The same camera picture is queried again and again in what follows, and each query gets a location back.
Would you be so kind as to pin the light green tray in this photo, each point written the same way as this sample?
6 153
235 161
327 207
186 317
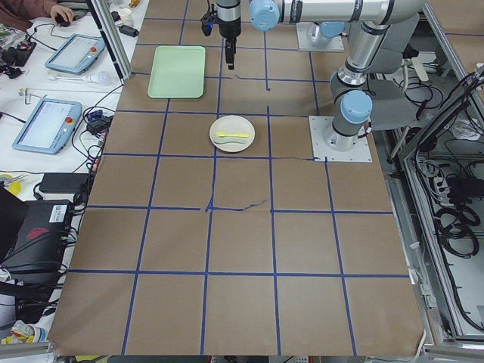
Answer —
177 72

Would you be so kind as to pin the aluminium frame post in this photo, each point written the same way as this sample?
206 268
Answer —
109 33

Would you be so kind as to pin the grey office chair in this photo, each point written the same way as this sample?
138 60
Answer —
391 109

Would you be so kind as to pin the black power adapter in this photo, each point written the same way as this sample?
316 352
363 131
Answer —
62 183

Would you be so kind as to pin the operator hand on mouse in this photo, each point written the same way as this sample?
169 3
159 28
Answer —
61 14

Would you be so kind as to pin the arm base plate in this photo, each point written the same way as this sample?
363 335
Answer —
324 36
329 146

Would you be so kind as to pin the cream round plate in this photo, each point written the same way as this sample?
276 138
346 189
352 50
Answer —
232 124

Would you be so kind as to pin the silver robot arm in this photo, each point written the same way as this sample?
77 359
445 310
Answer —
353 105

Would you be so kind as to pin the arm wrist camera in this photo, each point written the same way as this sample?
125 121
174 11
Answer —
207 23

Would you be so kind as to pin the near blue teach pendant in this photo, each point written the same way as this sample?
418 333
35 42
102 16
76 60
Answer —
49 126

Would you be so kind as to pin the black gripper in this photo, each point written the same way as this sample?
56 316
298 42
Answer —
230 29

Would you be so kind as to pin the far blue teach pendant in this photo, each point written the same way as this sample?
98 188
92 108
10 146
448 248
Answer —
77 54

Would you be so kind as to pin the yellow plastic fork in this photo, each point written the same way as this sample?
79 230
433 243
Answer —
232 135

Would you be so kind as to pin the blue teach pendant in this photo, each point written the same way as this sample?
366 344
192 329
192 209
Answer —
77 54
49 126

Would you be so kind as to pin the black laptop computer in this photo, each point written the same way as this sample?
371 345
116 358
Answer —
33 239

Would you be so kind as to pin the white light bulb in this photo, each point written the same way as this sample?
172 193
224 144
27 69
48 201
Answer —
101 78

